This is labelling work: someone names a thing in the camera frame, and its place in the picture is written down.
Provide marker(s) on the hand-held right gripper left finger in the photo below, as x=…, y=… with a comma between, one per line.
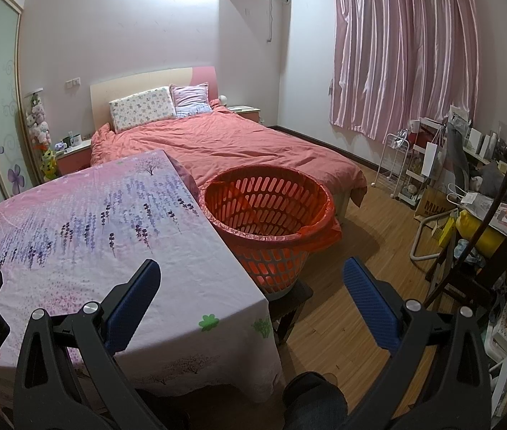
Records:
x=134, y=302

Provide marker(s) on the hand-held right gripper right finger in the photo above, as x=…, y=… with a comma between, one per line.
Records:
x=367, y=302

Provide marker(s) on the orange plastic laundry basket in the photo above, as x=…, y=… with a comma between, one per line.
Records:
x=262, y=251

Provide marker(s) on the dark stool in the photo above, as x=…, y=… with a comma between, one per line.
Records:
x=289, y=309

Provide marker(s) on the person's leg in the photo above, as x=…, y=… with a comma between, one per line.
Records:
x=316, y=398

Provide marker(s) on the pink lavender print tablecloth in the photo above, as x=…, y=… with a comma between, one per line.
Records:
x=101, y=197

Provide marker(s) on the yellow cushion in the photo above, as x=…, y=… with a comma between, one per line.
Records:
x=472, y=230

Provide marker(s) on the white storage trolley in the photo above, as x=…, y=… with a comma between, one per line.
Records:
x=417, y=174

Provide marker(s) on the white paper bag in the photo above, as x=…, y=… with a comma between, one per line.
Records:
x=432, y=159

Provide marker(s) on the pink and white nightstand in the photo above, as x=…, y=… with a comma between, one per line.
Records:
x=74, y=156
x=245, y=113

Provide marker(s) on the dark wooden chair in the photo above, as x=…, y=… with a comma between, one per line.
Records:
x=499, y=215

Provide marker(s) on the yellow green frog toy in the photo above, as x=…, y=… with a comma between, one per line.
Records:
x=49, y=163

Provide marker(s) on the grey office chair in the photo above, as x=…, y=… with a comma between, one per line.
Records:
x=457, y=156

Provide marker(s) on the white mug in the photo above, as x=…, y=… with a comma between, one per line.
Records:
x=74, y=139

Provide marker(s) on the bed with pink duvet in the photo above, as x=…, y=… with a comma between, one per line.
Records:
x=235, y=143

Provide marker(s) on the white floral pillow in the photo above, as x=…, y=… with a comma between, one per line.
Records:
x=143, y=109

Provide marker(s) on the hanging stuffed toys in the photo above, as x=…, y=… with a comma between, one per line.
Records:
x=38, y=118

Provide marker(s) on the pink striped pillow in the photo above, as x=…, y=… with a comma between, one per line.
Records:
x=190, y=98

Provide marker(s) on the small round white lamp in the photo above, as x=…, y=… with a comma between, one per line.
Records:
x=223, y=101

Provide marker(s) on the cream and pink headboard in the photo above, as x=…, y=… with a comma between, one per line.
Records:
x=146, y=79

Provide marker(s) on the pink striped curtain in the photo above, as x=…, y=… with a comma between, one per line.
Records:
x=405, y=49

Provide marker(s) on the white metal chair frame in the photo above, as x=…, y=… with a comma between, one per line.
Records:
x=419, y=242

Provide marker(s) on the white wall socket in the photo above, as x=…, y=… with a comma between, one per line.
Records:
x=73, y=82

